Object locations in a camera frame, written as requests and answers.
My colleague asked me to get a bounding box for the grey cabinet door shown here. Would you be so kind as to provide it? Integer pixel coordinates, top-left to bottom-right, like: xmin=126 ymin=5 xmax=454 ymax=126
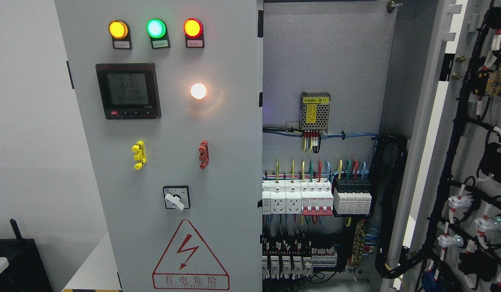
xmin=377 ymin=0 xmax=501 ymax=292
xmin=55 ymin=0 xmax=262 ymax=292

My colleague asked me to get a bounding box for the red terminal clip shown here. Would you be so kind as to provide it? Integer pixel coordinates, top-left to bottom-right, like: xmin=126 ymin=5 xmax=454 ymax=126
xmin=198 ymin=140 xmax=210 ymax=170

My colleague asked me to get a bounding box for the metal mesh power supply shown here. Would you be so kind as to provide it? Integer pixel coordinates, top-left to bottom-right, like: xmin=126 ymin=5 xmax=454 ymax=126
xmin=299 ymin=92 xmax=331 ymax=131

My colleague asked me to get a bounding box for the white glowing indicator lamp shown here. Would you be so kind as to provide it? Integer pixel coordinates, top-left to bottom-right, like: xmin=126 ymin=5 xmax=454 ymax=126
xmin=191 ymin=83 xmax=207 ymax=100

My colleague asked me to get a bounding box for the white socket and breaker row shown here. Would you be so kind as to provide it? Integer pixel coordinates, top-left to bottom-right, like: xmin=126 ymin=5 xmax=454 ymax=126
xmin=262 ymin=179 xmax=334 ymax=216

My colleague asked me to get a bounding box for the yellow terminal clip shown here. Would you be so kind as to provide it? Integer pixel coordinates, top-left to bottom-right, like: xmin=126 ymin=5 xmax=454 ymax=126
xmin=131 ymin=140 xmax=147 ymax=170

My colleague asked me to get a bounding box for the black white surge protector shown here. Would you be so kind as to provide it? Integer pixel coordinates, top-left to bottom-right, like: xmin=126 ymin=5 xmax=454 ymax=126
xmin=332 ymin=177 xmax=373 ymax=217

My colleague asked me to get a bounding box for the relay terminal block row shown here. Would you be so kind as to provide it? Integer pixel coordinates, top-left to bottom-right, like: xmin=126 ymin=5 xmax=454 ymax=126
xmin=261 ymin=237 xmax=338 ymax=280

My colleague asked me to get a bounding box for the red indicator lamp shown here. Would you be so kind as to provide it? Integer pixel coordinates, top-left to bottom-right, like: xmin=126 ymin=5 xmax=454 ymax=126
xmin=183 ymin=18 xmax=205 ymax=48

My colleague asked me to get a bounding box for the red electric hazard warning sticker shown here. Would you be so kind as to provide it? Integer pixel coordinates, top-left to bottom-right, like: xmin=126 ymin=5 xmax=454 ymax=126
xmin=152 ymin=219 xmax=230 ymax=290

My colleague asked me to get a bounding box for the black digital power meter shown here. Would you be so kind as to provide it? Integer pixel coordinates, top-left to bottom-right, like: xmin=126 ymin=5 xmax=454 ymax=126
xmin=95 ymin=62 xmax=161 ymax=120

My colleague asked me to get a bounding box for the brass ground busbar right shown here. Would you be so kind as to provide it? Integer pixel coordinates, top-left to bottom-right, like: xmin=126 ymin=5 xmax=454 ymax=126
xmin=352 ymin=220 xmax=366 ymax=261

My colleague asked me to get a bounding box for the green indicator lamp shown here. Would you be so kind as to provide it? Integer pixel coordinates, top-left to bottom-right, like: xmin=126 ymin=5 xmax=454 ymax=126
xmin=146 ymin=18 xmax=170 ymax=49

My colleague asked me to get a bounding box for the yellow indicator lamp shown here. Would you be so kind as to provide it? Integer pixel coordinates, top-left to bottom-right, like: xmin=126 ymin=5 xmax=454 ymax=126
xmin=108 ymin=19 xmax=132 ymax=49

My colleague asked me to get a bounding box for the black equipment at left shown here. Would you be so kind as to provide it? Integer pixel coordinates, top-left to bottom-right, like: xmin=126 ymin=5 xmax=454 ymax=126
xmin=0 ymin=219 xmax=52 ymax=292

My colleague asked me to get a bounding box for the white rotary selector switch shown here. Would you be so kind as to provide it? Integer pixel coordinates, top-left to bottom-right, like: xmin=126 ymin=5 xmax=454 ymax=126
xmin=162 ymin=185 xmax=191 ymax=211

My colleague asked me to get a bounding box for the black cable loom right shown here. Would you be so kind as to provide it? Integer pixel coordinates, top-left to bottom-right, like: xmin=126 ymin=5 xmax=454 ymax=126
xmin=372 ymin=134 xmax=409 ymax=279

